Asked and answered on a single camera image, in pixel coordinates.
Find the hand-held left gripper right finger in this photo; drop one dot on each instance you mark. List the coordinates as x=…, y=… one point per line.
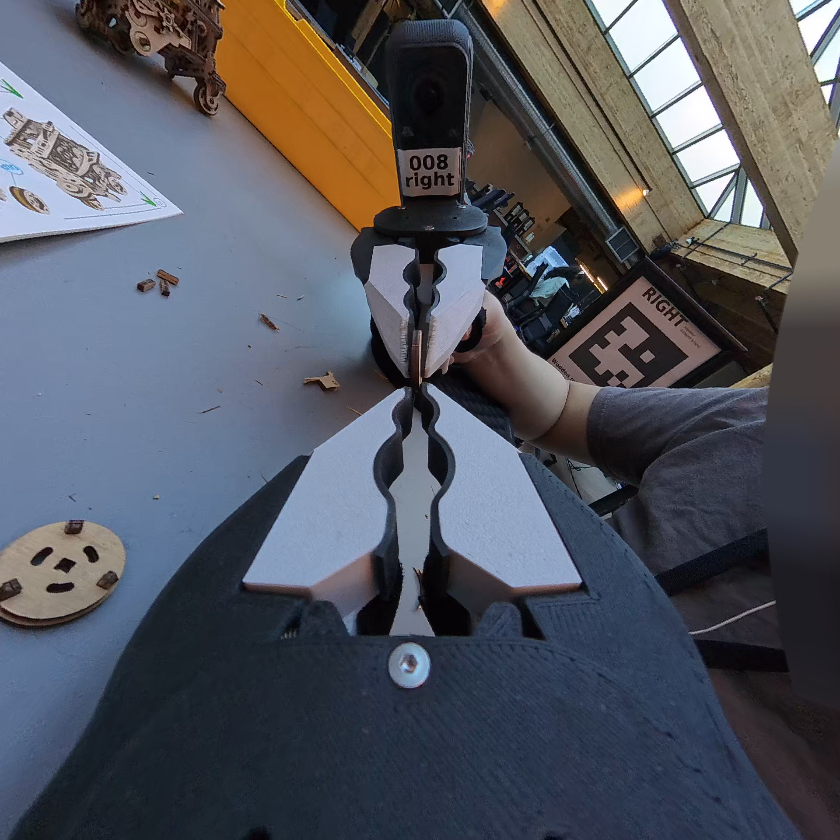
x=505, y=525

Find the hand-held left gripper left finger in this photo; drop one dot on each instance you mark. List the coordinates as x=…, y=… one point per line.
x=315, y=525

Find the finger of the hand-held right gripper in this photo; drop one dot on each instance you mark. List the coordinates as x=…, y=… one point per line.
x=387, y=295
x=463, y=295

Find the small round wooden part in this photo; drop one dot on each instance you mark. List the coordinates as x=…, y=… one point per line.
x=417, y=358

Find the person's right forearm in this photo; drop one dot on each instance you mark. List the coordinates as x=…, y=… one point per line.
x=538, y=387

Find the grey desk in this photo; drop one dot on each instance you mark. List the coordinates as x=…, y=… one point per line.
x=197, y=426

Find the yellow storage bin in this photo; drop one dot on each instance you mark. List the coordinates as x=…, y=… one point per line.
x=308, y=111

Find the framed marker sign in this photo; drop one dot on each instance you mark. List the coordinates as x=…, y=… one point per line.
x=636, y=341

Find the person's dark shirt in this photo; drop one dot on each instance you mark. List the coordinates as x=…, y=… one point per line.
x=689, y=459

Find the slotted wooden disc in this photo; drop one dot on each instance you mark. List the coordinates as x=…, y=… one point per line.
x=79, y=590

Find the skylight window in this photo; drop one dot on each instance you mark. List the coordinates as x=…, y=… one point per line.
x=695, y=111

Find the assembled wooden model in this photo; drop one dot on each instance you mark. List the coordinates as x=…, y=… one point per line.
x=164, y=33

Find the open instruction booklet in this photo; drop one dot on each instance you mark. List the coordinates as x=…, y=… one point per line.
x=65, y=197

